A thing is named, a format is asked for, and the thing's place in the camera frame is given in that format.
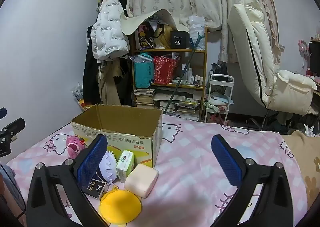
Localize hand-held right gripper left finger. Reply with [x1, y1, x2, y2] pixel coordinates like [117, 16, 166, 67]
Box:
[26, 134, 108, 227]

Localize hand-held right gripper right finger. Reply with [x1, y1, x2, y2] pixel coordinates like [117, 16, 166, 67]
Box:
[211, 134, 294, 227]

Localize white-haired plush doll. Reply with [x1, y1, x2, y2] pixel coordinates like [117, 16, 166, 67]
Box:
[96, 150, 118, 182]

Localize pink plush toy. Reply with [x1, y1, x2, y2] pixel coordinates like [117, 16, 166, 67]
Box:
[65, 135, 87, 159]

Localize green tissue pack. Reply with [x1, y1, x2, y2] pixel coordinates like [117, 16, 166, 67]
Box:
[115, 150, 135, 183]

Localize cardboard box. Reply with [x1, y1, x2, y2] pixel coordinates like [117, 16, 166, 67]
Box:
[70, 104, 163, 169]

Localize yellow round plush pouch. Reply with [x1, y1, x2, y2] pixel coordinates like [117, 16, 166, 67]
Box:
[99, 186, 142, 225]

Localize small black box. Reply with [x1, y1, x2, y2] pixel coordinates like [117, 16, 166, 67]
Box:
[82, 178, 112, 200]

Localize pink cat-print bedsheet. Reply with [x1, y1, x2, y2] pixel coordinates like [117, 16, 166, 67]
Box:
[6, 114, 309, 227]

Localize beige sponge block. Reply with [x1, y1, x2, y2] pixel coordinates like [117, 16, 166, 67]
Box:
[124, 163, 159, 198]

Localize pile of magazines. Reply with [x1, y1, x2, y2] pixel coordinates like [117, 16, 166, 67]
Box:
[152, 92, 203, 121]

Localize crumpled plastic bag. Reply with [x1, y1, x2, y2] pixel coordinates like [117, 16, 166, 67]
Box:
[72, 83, 85, 110]

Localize white trolley cart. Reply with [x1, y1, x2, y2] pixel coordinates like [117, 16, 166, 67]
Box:
[204, 74, 235, 125]

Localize beige trench coat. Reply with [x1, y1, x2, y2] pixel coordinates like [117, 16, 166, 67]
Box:
[96, 59, 123, 106]

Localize brown floral blanket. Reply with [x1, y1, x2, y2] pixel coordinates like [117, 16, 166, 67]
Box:
[282, 131, 320, 207]

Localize black coat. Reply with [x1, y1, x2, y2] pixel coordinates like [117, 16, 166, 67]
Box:
[82, 25, 101, 106]

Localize stack of books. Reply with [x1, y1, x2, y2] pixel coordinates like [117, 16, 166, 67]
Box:
[134, 88, 155, 108]

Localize row of cosmetic bottles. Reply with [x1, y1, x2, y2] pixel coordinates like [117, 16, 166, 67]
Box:
[181, 63, 204, 85]

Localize teal bag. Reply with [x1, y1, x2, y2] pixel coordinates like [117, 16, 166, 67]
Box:
[134, 53, 154, 88]

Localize dark long pole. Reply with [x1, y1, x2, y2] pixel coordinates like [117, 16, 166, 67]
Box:
[164, 32, 204, 115]

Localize red patterned bag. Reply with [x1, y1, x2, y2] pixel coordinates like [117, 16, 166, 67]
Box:
[153, 55, 178, 85]

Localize cream padded chair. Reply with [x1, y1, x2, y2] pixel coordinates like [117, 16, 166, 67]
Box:
[227, 0, 318, 117]

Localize wooden shelf unit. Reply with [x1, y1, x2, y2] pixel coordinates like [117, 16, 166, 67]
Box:
[130, 25, 208, 121]

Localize black box white label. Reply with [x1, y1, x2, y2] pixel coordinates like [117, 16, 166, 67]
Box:
[171, 31, 190, 50]

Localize white puffer jacket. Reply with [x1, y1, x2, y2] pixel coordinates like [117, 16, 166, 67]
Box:
[90, 0, 130, 61]

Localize white plastic bag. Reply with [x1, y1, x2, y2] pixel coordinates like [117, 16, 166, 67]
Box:
[188, 15, 206, 51]

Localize black yellow printed bag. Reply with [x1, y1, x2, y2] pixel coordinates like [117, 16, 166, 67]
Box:
[136, 24, 157, 51]

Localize black monitor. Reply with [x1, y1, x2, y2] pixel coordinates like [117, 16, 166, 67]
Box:
[309, 41, 320, 77]

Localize pink desk fan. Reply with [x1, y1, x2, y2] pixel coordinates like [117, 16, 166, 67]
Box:
[298, 40, 310, 68]

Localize blonde wig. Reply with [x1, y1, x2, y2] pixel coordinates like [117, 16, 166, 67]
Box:
[154, 24, 173, 48]

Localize cream wide-brim hat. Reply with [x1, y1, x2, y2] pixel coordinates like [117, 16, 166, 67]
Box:
[120, 9, 178, 35]

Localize black cable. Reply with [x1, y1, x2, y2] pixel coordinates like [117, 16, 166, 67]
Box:
[16, 203, 27, 220]

